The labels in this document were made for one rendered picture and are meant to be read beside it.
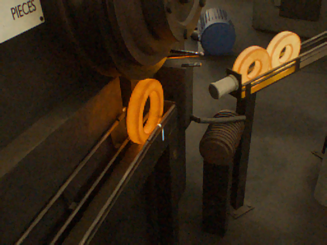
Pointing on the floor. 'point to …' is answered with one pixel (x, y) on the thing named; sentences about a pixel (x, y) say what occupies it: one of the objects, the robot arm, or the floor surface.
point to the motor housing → (218, 171)
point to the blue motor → (216, 33)
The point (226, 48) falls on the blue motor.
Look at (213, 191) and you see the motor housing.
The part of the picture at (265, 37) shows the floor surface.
